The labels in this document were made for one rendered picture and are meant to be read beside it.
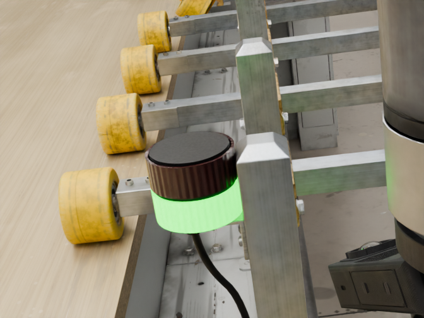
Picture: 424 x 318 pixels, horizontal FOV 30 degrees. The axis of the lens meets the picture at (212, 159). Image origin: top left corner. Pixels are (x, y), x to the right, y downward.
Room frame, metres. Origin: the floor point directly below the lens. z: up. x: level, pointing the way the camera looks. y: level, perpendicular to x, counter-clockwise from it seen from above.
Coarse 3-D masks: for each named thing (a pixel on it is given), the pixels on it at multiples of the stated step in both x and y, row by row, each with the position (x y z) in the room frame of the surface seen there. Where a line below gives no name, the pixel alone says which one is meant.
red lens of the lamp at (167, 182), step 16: (224, 160) 0.46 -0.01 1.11; (160, 176) 0.46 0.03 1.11; (176, 176) 0.46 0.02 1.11; (192, 176) 0.46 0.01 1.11; (208, 176) 0.46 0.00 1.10; (224, 176) 0.46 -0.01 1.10; (160, 192) 0.47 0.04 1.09; (176, 192) 0.46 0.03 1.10; (192, 192) 0.46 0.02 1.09; (208, 192) 0.46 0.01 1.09
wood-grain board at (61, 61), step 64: (0, 0) 2.39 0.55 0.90; (64, 0) 2.24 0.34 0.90; (128, 0) 2.10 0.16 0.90; (0, 64) 1.63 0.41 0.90; (64, 64) 1.55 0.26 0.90; (0, 128) 1.21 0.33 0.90; (64, 128) 1.17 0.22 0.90; (0, 192) 0.95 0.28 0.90; (0, 256) 0.78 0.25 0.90; (64, 256) 0.75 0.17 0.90; (128, 256) 0.73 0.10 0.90
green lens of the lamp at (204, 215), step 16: (224, 192) 0.46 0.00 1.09; (160, 208) 0.47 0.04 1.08; (176, 208) 0.46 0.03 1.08; (192, 208) 0.46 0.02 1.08; (208, 208) 0.46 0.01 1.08; (224, 208) 0.46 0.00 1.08; (240, 208) 0.47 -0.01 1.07; (160, 224) 0.47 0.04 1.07; (176, 224) 0.46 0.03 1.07; (192, 224) 0.46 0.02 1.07; (208, 224) 0.46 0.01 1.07; (224, 224) 0.46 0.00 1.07
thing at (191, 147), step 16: (160, 144) 0.50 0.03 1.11; (176, 144) 0.49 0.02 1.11; (192, 144) 0.49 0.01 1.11; (208, 144) 0.48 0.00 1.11; (224, 144) 0.48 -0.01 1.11; (160, 160) 0.47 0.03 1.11; (176, 160) 0.47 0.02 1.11; (192, 160) 0.46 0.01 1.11; (208, 160) 0.46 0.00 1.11; (240, 224) 0.47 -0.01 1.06; (240, 240) 0.47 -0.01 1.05; (240, 304) 0.48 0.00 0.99
